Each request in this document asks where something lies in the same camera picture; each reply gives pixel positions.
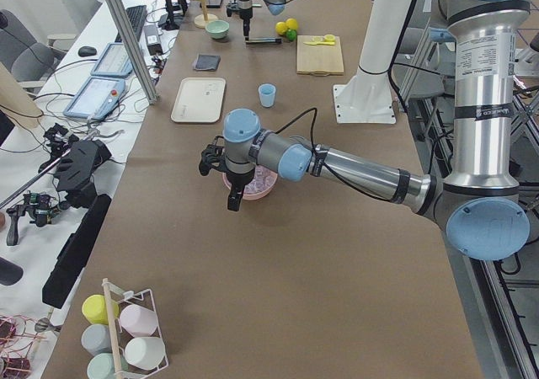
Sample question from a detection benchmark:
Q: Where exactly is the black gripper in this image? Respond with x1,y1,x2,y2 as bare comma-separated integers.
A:
226,168,255,211
239,8,253,40

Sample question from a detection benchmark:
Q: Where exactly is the pink bowl of ice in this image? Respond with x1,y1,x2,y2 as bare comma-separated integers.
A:
222,165,278,200

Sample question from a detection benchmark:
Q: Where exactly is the wooden cup tree stand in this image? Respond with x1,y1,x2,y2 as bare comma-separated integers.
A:
186,0,219,29

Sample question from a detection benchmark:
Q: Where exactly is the light blue plastic cup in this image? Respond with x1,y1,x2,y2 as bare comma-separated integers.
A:
258,83,276,108

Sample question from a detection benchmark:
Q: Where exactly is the pink cup in rack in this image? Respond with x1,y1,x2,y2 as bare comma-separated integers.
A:
119,304,158,337

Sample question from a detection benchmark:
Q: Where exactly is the white cup in rack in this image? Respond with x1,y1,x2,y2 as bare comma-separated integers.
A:
124,337,165,371

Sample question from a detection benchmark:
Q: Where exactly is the yellow cup in rack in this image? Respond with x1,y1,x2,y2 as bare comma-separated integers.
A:
82,294,108,325

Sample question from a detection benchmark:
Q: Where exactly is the grey cup in rack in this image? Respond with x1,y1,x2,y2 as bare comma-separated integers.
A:
81,324,112,356

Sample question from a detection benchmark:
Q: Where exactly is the mint cup in rack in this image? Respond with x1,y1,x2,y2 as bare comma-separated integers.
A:
86,353,115,379

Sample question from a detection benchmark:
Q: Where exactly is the mint green bowl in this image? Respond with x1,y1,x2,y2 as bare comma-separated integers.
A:
205,19,230,40

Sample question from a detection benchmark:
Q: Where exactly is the yellow lemon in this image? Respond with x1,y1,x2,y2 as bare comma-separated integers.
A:
275,22,288,35
286,18,299,31

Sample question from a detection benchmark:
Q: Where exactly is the green lime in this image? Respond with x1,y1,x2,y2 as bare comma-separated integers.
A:
285,29,296,42

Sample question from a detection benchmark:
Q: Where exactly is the folded dark grey cloth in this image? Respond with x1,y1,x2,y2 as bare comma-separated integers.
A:
193,54,221,72

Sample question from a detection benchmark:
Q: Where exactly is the yellow plastic knife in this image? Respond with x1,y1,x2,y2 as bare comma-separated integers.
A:
302,40,336,45

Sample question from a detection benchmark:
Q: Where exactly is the wooden cutting board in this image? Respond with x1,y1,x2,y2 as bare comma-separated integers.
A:
296,35,344,76

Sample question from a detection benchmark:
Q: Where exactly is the beige rectangular tray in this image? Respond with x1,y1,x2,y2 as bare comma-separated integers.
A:
170,77,226,124

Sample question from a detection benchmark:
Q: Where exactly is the small black box device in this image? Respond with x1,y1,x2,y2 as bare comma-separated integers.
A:
143,24,163,55

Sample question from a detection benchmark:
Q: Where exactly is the black keyboard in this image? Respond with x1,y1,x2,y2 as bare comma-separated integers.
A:
125,5,147,42

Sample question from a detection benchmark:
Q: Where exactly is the blue teach pendant far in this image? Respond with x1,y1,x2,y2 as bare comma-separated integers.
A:
90,42,133,78

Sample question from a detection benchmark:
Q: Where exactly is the blue teach pendant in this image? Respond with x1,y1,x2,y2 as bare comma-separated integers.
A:
63,77,125,120
90,42,133,78

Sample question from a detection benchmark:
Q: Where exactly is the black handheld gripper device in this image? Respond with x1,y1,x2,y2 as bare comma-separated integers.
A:
38,123,111,208

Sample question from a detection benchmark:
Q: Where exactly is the blue teach pendant near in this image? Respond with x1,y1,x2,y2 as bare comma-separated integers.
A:
63,77,125,120

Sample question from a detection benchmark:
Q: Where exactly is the black computer mouse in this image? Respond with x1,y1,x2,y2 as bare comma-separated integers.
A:
77,45,97,57

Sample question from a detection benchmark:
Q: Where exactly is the black long bar device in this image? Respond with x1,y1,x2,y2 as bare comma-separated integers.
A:
41,194,111,309

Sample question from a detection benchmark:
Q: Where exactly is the grey office chair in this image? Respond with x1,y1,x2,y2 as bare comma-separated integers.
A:
1,9,77,96

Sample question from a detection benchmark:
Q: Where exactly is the aluminium frame post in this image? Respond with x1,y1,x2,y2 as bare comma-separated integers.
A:
105,0,158,105

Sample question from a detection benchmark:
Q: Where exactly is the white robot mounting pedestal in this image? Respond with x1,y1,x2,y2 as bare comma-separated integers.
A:
334,0,413,125

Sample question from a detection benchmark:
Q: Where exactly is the white wire cup rack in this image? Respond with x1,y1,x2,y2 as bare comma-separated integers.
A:
102,278,169,378

